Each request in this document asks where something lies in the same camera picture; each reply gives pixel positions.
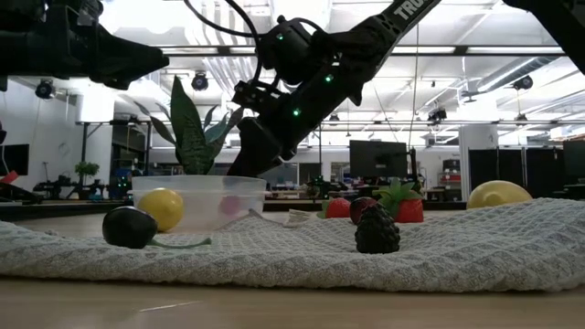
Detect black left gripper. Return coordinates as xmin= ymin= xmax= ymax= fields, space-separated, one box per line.
xmin=0 ymin=0 xmax=171 ymax=92

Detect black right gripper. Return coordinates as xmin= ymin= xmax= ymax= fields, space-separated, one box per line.
xmin=227 ymin=86 xmax=333 ymax=178

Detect small red strawberry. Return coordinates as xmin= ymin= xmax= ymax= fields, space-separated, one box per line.
xmin=317 ymin=196 xmax=353 ymax=220

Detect dark red cherry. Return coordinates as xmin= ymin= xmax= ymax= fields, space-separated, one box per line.
xmin=349 ymin=196 xmax=378 ymax=226

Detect yellow lemon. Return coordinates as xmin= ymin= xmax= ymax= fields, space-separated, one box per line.
xmin=136 ymin=187 xmax=186 ymax=233
xmin=466 ymin=179 xmax=534 ymax=210

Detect blackberry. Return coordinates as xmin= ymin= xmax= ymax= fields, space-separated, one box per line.
xmin=354 ymin=203 xmax=402 ymax=255

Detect dark purple plum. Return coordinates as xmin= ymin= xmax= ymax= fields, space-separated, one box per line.
xmin=101 ymin=206 xmax=213 ymax=250

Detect red strawberry with long stem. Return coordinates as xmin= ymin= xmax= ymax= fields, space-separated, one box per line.
xmin=372 ymin=177 xmax=426 ymax=225

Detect clear plastic tupperware container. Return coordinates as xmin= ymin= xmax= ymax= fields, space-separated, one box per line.
xmin=131 ymin=175 xmax=268 ymax=233

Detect pink round fruit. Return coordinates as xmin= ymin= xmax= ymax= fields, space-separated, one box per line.
xmin=218 ymin=195 xmax=243 ymax=217

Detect snake plant in white pot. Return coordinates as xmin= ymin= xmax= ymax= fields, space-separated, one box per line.
xmin=133 ymin=75 xmax=246 ymax=177

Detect grey waffle-weave towel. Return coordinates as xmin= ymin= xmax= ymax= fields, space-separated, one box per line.
xmin=0 ymin=196 xmax=585 ymax=293

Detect small background potted plant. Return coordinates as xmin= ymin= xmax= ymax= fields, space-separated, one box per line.
xmin=73 ymin=160 xmax=101 ymax=200

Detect black computer monitor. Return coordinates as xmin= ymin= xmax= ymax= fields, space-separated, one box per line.
xmin=562 ymin=139 xmax=585 ymax=185
xmin=348 ymin=139 xmax=410 ymax=180
xmin=0 ymin=143 xmax=31 ymax=177

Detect black background robot arms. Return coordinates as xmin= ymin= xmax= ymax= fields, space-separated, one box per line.
xmin=32 ymin=175 xmax=111 ymax=201

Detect shelf with red bins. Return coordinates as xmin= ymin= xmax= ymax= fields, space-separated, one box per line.
xmin=440 ymin=158 xmax=463 ymax=201

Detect black partition panels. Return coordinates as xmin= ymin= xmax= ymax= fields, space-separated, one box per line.
xmin=467 ymin=146 xmax=565 ymax=202

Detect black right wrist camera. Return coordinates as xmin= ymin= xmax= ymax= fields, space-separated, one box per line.
xmin=231 ymin=80 xmax=278 ymax=114

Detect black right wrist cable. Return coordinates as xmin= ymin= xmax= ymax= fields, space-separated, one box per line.
xmin=184 ymin=0 xmax=330 ymax=86

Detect black aluminium table frame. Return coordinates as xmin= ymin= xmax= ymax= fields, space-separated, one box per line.
xmin=0 ymin=198 xmax=468 ymax=223

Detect black overhead frame beam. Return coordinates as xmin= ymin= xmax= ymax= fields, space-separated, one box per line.
xmin=157 ymin=44 xmax=568 ymax=58

